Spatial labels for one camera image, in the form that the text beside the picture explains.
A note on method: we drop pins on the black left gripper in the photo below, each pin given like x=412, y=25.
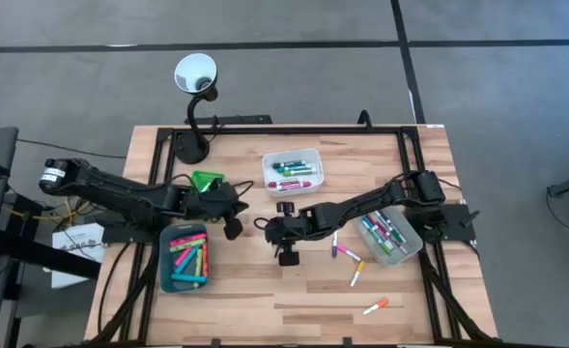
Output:
x=216, y=200

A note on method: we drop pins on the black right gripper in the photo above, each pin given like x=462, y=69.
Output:
x=289, y=227

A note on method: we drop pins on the magenta whiteboard marker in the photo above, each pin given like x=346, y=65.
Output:
x=291, y=186

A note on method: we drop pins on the purple small marker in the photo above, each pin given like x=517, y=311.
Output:
x=334, y=244

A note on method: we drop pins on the green plastic mesh basket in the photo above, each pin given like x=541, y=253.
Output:
x=206, y=179

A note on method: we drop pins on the red whiteboard marker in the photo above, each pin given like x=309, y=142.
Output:
x=289, y=182

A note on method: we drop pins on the orange highlighter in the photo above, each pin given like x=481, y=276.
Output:
x=205, y=258

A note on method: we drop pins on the pink highlighter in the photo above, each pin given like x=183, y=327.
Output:
x=187, y=239
x=183, y=256

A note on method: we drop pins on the slim green highlighter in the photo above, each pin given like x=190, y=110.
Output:
x=187, y=246

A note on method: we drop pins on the pink small marker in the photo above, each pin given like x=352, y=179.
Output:
x=348, y=252

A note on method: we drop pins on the light green highlighter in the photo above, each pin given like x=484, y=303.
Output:
x=198, y=268

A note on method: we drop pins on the blue whiteboard marker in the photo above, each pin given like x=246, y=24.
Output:
x=296, y=168

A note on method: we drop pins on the blue highlighter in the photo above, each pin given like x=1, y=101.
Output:
x=189, y=278
x=187, y=260

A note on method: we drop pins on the white plastic bin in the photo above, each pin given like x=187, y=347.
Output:
x=269, y=159

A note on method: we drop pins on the dark green whiteboard marker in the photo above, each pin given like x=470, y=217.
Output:
x=290, y=165

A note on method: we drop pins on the blue thin marker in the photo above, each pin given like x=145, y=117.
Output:
x=367, y=226

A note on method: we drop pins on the yellow small marker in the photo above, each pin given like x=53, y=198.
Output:
x=357, y=273

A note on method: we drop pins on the teal plastic bin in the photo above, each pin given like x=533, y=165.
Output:
x=165, y=263

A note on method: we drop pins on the red thin marker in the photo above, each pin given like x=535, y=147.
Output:
x=375, y=224

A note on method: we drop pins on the light green thin marker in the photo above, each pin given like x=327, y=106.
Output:
x=385, y=247

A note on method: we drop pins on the purple thin marker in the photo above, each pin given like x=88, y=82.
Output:
x=400, y=247

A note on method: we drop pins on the orange small marker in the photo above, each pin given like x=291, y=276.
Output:
x=375, y=306

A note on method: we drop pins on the clear plastic bin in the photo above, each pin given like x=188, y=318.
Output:
x=412, y=251

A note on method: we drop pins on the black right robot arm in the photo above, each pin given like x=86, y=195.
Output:
x=361, y=205

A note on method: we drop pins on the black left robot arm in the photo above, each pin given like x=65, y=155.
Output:
x=120, y=191

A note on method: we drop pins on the black gooseneck desk lamp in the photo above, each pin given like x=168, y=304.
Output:
x=194, y=145

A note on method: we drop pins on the black power strip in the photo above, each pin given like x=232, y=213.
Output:
x=236, y=119

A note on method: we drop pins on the white paper sheet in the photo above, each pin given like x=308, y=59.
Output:
x=76, y=241

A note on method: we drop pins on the black desk stand beam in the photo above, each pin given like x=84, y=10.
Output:
x=47, y=251

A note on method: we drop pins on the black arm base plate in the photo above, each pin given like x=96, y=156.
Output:
x=120, y=234
x=453, y=227

